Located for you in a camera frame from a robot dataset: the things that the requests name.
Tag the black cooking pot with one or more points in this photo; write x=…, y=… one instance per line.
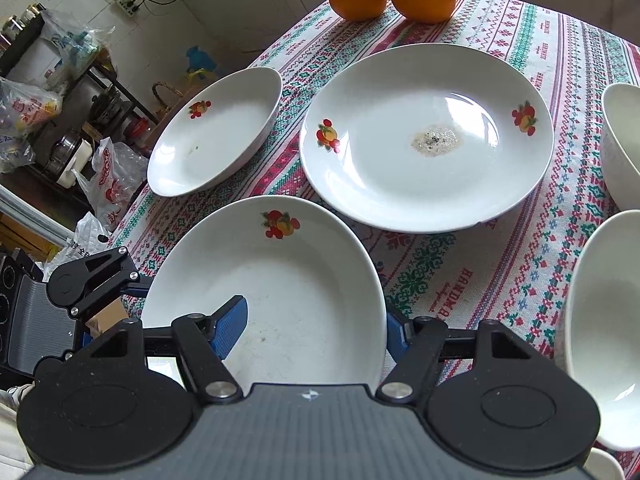
x=110, y=107

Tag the small white fruit-print plate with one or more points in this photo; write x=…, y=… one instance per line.
x=220, y=135

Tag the blue plastic bag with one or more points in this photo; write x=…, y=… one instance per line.
x=200, y=59

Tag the steel pot with lid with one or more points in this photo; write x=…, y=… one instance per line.
x=67, y=152

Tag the white black-print plastic bag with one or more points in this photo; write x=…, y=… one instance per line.
x=82, y=240

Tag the deep white bowl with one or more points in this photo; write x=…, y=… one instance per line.
x=625, y=145

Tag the patterned tablecloth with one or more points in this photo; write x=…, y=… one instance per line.
x=500, y=260

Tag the clear plastic bag with snacks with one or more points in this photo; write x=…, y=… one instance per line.
x=27, y=107

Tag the black metal shelf rack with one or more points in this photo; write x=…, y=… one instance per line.
x=15, y=42

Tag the large white fruit-print plate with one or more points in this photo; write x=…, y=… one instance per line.
x=390, y=175

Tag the white cloth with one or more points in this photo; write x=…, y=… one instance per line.
x=10, y=430

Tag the white power strip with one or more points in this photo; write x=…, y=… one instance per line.
x=128, y=6

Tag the white red-print plastic bag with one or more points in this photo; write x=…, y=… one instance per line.
x=112, y=180

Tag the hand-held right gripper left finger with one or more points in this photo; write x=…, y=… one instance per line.
x=231, y=325

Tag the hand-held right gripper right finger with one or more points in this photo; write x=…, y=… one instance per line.
x=397, y=337

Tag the brown cardboard box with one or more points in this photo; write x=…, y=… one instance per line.
x=107, y=317

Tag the clear blue-print plastic bag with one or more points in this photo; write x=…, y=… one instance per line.
x=75, y=45

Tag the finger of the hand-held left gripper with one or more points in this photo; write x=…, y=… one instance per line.
x=136, y=288

